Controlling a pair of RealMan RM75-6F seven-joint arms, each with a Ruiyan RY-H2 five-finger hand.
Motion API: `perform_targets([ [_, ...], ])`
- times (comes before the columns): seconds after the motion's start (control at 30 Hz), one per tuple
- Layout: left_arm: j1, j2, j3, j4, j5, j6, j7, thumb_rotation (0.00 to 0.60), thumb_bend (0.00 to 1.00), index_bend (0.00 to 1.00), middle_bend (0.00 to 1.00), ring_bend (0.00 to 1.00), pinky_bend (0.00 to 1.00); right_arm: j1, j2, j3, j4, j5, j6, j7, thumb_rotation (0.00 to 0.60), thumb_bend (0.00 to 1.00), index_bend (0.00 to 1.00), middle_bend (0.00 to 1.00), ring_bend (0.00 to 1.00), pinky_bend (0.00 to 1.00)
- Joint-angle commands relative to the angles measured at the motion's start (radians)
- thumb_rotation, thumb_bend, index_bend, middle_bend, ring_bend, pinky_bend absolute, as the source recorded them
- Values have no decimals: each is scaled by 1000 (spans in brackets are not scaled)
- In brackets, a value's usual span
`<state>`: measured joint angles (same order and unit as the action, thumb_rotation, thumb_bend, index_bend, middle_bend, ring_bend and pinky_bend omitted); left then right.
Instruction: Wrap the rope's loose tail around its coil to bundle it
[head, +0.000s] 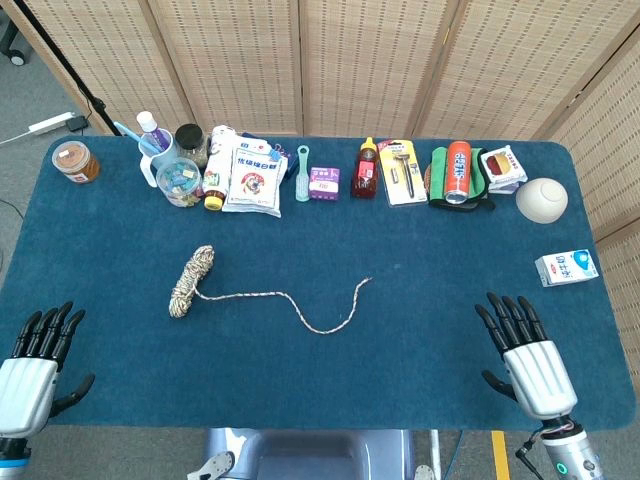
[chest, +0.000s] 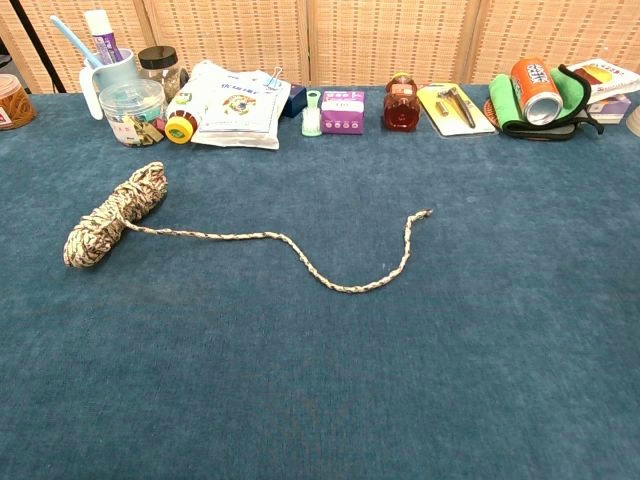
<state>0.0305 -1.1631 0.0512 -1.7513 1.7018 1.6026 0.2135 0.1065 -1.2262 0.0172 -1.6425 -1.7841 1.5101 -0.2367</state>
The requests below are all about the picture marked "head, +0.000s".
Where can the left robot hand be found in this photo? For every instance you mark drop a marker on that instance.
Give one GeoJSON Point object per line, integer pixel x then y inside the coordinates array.
{"type": "Point", "coordinates": [27, 385]}

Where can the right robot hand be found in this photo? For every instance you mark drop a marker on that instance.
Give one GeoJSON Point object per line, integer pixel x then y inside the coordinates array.
{"type": "Point", "coordinates": [540, 380]}

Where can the white blue milk carton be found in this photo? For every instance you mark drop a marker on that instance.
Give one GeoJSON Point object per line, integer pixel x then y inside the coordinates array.
{"type": "Point", "coordinates": [565, 267]}

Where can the white table leg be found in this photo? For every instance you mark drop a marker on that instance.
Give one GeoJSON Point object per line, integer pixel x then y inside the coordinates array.
{"type": "Point", "coordinates": [435, 450]}

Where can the beige bowl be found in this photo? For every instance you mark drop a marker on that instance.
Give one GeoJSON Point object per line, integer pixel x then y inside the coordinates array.
{"type": "Point", "coordinates": [542, 200]}

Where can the black edged cloth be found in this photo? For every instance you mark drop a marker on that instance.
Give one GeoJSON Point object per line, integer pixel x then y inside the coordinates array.
{"type": "Point", "coordinates": [467, 206]}

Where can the white purple small box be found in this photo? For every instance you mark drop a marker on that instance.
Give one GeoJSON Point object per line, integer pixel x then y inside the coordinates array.
{"type": "Point", "coordinates": [502, 187]}

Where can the white snack packet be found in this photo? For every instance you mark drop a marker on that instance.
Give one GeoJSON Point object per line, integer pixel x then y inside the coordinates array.
{"type": "Point", "coordinates": [500, 164]}

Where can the blue table mat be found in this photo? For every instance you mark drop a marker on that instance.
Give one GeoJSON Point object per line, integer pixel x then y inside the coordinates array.
{"type": "Point", "coordinates": [320, 375]}

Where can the orange drink can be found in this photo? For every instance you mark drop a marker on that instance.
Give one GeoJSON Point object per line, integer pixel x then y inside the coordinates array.
{"type": "Point", "coordinates": [457, 172]}

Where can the brown jar orange lid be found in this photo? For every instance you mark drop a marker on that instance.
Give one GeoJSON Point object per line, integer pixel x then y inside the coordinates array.
{"type": "Point", "coordinates": [75, 162]}

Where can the brown woven coaster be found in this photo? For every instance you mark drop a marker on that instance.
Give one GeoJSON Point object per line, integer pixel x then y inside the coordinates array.
{"type": "Point", "coordinates": [428, 177]}

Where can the green cloth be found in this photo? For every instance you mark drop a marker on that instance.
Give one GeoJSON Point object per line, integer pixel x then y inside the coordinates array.
{"type": "Point", "coordinates": [440, 170]}

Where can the grey robot torso base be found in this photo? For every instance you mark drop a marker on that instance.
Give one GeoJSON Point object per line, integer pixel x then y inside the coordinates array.
{"type": "Point", "coordinates": [310, 455]}

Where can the razor in yellow package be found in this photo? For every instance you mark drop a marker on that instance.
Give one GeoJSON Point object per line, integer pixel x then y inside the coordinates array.
{"type": "Point", "coordinates": [400, 170]}

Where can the clear jar of small clips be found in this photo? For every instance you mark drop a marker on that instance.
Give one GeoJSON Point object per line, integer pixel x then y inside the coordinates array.
{"type": "Point", "coordinates": [179, 180]}

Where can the white power strip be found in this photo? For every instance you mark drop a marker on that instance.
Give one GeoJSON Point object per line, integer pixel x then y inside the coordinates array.
{"type": "Point", "coordinates": [50, 122]}

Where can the black power adapter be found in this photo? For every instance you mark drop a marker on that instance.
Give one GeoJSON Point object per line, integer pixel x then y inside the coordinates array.
{"type": "Point", "coordinates": [76, 123]}

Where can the light blue toothbrush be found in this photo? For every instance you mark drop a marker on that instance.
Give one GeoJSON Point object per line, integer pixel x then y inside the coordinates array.
{"type": "Point", "coordinates": [131, 134]}

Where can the white bottle yellow cap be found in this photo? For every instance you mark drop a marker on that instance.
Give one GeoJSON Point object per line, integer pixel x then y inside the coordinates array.
{"type": "Point", "coordinates": [215, 175]}

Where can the black tripod stand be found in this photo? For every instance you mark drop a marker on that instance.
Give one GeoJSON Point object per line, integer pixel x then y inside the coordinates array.
{"type": "Point", "coordinates": [95, 107]}

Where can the white purple toothpaste tube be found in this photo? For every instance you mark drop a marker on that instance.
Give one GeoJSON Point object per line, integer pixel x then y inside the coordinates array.
{"type": "Point", "coordinates": [146, 122]}

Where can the glass jar black lid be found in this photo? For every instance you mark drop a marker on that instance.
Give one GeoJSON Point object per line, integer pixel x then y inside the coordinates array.
{"type": "Point", "coordinates": [190, 137]}

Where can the white sugar bag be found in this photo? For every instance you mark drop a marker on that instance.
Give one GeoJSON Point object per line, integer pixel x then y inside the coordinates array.
{"type": "Point", "coordinates": [252, 185]}

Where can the mint green brush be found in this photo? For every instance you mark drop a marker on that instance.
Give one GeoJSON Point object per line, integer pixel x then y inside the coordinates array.
{"type": "Point", "coordinates": [302, 180]}

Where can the white plastic pouch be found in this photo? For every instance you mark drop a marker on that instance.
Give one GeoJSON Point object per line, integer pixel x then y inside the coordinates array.
{"type": "Point", "coordinates": [222, 134]}

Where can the black chair caster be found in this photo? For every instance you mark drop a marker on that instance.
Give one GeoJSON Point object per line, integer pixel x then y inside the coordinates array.
{"type": "Point", "coordinates": [16, 59]}

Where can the blue binder clip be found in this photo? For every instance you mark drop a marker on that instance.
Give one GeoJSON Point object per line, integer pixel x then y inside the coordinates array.
{"type": "Point", "coordinates": [278, 150]}

